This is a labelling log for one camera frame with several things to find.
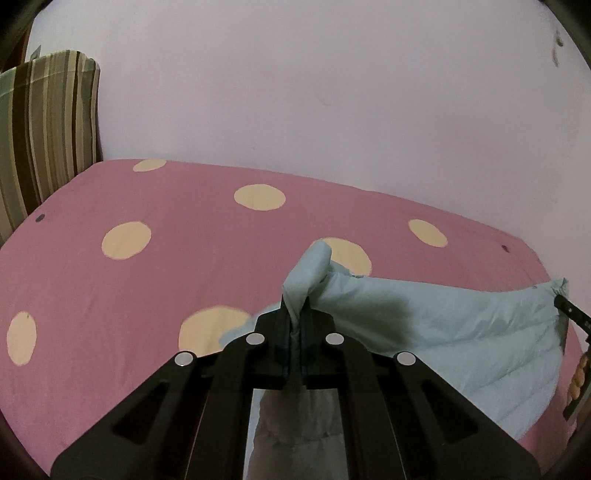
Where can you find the light blue puffer jacket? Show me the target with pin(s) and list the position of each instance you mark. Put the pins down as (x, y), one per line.
(438, 332)

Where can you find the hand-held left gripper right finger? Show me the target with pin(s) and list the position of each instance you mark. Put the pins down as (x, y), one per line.
(369, 369)

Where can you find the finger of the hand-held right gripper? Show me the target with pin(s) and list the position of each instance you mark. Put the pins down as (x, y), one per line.
(572, 311)

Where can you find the person's right hand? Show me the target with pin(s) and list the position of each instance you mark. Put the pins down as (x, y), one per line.
(578, 378)

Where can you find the pink polka dot bed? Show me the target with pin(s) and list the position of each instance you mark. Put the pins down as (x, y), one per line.
(138, 286)

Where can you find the dark wooden headboard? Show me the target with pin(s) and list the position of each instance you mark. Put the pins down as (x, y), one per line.
(99, 120)

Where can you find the wall switch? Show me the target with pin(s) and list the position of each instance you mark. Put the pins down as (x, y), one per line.
(37, 51)

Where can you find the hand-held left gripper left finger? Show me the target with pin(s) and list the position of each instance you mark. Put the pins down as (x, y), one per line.
(221, 369)

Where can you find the striped pillow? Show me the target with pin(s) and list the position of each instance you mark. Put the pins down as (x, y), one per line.
(46, 129)

